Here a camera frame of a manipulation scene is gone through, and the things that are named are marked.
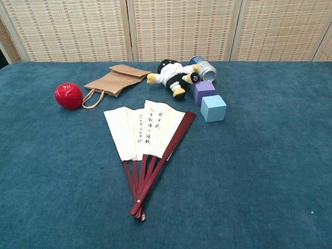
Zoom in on teal table cloth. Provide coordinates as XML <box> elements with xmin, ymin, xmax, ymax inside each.
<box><xmin>0</xmin><ymin>61</ymin><xmax>332</xmax><ymax>249</ymax></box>

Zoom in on brown paper bag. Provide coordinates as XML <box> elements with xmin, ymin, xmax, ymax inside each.
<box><xmin>82</xmin><ymin>64</ymin><xmax>153</xmax><ymax>109</ymax></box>

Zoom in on red apple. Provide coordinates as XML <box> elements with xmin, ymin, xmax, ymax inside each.
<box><xmin>54</xmin><ymin>82</ymin><xmax>84</xmax><ymax>110</ymax></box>

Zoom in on paper folding fan red ribs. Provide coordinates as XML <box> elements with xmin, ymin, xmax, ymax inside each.
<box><xmin>103</xmin><ymin>100</ymin><xmax>197</xmax><ymax>223</ymax></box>

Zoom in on light blue foam cube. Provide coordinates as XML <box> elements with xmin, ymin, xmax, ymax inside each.
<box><xmin>200</xmin><ymin>94</ymin><xmax>227</xmax><ymax>123</ymax></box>

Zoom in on silver blue tin can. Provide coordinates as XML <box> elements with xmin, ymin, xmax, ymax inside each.
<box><xmin>188</xmin><ymin>56</ymin><xmax>217</xmax><ymax>82</ymax></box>

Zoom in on purple foam cube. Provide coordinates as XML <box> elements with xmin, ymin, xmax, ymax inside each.
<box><xmin>193</xmin><ymin>80</ymin><xmax>217</xmax><ymax>106</ymax></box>

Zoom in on woven folding screen panel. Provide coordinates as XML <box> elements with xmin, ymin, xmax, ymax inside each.
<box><xmin>0</xmin><ymin>18</ymin><xmax>22</xmax><ymax>63</ymax></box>
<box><xmin>312</xmin><ymin>27</ymin><xmax>332</xmax><ymax>62</ymax></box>
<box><xmin>230</xmin><ymin>0</ymin><xmax>332</xmax><ymax>62</ymax></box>
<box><xmin>126</xmin><ymin>0</ymin><xmax>243</xmax><ymax>62</ymax></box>
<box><xmin>0</xmin><ymin>0</ymin><xmax>134</xmax><ymax>63</ymax></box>

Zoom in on black white penguin plush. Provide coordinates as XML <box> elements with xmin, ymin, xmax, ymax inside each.
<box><xmin>146</xmin><ymin>59</ymin><xmax>201</xmax><ymax>101</ymax></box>

